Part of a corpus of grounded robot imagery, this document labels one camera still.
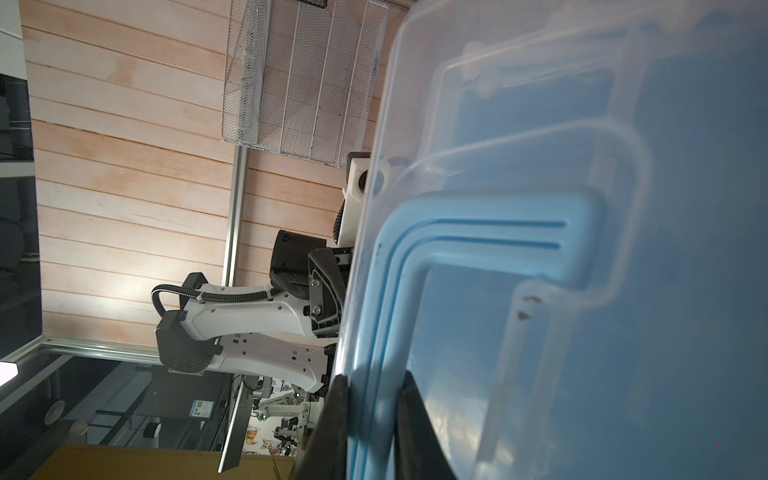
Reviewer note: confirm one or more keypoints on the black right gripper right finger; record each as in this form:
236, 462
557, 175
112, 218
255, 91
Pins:
418, 454

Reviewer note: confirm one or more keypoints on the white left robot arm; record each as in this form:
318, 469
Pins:
287, 329

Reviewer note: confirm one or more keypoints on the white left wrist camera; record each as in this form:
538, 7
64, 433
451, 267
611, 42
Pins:
350, 213

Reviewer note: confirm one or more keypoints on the blue clear-lid tool box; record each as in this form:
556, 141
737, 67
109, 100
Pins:
564, 242

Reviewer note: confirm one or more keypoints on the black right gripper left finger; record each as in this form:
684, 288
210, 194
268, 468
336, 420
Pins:
326, 453

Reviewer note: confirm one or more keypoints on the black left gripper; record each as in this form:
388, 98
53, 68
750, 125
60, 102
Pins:
310, 270

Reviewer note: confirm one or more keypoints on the white wire mesh shelf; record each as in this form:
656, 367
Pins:
300, 75

